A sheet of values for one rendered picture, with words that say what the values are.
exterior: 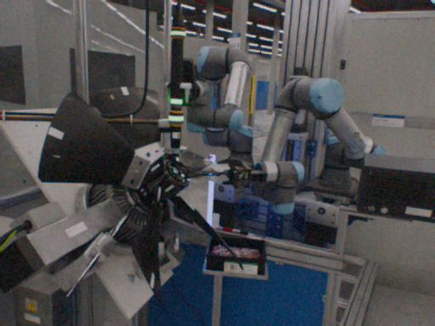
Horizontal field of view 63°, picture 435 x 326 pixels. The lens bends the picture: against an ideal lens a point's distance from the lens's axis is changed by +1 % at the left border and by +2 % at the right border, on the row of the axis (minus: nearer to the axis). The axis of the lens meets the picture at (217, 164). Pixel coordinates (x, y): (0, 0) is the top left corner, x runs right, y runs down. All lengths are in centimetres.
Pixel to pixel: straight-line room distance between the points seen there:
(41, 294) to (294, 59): 149
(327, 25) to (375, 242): 175
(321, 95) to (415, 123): 161
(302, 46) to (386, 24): 103
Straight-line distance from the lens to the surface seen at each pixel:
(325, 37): 188
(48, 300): 124
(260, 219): 185
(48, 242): 87
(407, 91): 281
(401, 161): 137
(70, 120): 91
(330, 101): 130
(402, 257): 307
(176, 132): 110
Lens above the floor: 147
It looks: 13 degrees down
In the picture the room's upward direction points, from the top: 3 degrees clockwise
